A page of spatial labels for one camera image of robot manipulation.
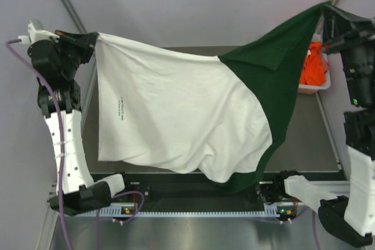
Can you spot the orange t-shirt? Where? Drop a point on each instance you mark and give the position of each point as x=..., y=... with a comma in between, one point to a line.
x=313, y=70

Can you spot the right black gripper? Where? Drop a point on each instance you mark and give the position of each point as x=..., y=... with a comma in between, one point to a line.
x=341, y=28

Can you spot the grey slotted cable duct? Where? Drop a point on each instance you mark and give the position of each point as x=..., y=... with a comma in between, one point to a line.
x=268, y=211

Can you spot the white plastic laundry basket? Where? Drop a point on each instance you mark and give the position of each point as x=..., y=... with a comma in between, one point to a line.
x=313, y=88

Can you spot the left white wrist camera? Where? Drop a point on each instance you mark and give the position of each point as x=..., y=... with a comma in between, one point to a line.
x=36, y=32

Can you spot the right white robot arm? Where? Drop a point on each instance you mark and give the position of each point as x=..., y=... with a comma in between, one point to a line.
x=349, y=218

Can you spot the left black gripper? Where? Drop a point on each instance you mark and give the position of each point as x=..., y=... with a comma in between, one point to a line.
x=84, y=43

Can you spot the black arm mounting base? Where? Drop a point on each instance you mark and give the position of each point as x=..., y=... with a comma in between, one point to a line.
x=168, y=185

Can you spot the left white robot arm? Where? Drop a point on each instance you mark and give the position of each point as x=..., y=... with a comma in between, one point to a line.
x=76, y=191

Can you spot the white and green t-shirt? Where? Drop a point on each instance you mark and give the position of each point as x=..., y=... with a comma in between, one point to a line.
x=224, y=115

